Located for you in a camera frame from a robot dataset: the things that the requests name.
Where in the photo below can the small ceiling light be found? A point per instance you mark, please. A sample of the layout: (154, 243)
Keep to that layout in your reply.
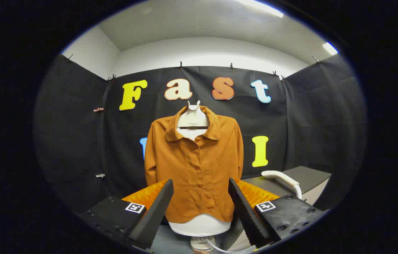
(330, 48)

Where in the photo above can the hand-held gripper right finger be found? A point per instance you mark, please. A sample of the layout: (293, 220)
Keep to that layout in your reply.
(246, 211)

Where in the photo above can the grey cabinet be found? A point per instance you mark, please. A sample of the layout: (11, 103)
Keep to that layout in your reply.
(304, 176)

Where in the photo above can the black backdrop cloth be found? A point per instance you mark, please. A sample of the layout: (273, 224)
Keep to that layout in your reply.
(290, 120)

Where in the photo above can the white garment steamer head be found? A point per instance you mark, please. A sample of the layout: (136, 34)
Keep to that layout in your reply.
(283, 177)

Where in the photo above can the pink clip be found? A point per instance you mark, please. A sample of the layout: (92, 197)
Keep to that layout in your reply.
(98, 109)

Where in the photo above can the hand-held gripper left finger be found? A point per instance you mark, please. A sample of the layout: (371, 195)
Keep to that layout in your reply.
(156, 211)

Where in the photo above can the orange-brown button shirt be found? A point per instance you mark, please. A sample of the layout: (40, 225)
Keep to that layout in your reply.
(198, 169)

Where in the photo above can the long ceiling light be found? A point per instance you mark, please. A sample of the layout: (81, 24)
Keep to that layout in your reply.
(260, 7)

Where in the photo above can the white garment hanger form stand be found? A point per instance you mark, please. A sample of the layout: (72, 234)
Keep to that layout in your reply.
(192, 118)

